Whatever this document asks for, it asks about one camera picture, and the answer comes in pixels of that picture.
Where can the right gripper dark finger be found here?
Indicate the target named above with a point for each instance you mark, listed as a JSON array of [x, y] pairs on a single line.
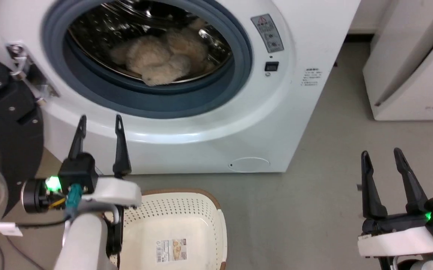
[[370, 191], [411, 187]]

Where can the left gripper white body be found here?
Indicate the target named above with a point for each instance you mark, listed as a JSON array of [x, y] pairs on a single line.
[[113, 191]]

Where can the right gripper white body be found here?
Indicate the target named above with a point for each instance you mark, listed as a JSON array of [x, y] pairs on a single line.
[[396, 240]]

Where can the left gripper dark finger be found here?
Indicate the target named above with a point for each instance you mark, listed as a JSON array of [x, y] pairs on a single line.
[[121, 153], [79, 137]]

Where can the beige plush toy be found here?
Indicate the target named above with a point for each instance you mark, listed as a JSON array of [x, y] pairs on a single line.
[[156, 56]]

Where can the cream perforated laundry basket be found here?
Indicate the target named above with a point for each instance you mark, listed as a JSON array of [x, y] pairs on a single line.
[[171, 221]]

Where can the printed basket label sticker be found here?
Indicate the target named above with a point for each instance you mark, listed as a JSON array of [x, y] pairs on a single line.
[[171, 250]]

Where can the white front-load washing machine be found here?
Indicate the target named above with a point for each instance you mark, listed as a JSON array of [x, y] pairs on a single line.
[[209, 123]]

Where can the black round washer door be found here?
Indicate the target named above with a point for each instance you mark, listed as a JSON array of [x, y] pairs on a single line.
[[10, 123]]

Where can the metal washer door hinge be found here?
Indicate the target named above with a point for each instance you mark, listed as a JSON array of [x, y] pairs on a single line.
[[32, 73]]

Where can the grey rubber door seal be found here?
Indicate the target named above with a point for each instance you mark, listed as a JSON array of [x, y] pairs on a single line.
[[186, 101]]

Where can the white appliance cabinet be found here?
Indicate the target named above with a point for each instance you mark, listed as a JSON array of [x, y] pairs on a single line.
[[419, 75]]

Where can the steel washer drum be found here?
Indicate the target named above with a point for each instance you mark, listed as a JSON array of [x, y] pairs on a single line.
[[100, 22]]

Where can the grey warning sticker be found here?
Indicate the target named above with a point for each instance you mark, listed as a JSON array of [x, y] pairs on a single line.
[[268, 33]]

